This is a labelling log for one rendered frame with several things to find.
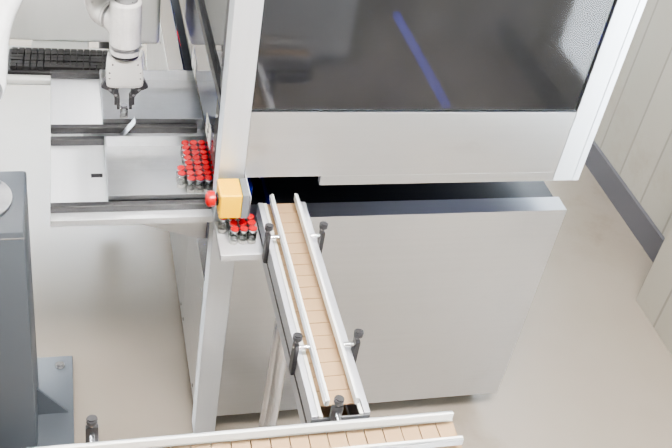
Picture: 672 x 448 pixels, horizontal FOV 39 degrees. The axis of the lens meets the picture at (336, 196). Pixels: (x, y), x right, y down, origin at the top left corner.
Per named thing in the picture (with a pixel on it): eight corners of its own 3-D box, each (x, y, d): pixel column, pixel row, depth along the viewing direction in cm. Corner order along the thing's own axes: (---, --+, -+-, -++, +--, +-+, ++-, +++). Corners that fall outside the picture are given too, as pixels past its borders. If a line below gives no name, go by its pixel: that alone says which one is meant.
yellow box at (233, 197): (243, 200, 240) (246, 177, 236) (247, 218, 235) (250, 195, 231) (213, 200, 238) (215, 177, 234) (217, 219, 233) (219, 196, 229)
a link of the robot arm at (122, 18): (100, 40, 258) (124, 54, 254) (100, -4, 250) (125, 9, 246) (123, 30, 264) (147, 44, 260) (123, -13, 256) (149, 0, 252)
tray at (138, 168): (227, 145, 271) (228, 134, 269) (241, 203, 252) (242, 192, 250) (104, 146, 262) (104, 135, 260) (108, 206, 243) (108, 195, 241)
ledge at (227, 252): (267, 225, 249) (268, 219, 248) (276, 259, 240) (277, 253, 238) (213, 227, 246) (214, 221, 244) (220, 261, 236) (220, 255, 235)
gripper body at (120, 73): (143, 43, 264) (142, 78, 271) (105, 42, 261) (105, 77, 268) (145, 57, 259) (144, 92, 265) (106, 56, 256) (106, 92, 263)
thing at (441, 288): (349, 82, 479) (380, -87, 426) (490, 410, 325) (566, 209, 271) (145, 80, 453) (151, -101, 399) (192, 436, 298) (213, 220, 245)
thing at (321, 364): (248, 229, 250) (254, 182, 240) (306, 228, 254) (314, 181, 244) (298, 446, 198) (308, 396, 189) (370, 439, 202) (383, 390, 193)
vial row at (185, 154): (187, 153, 265) (188, 139, 262) (195, 194, 252) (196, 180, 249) (179, 153, 264) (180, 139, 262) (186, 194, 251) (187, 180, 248)
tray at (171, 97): (212, 80, 297) (213, 70, 294) (224, 128, 277) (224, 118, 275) (99, 79, 288) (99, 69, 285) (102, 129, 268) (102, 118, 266)
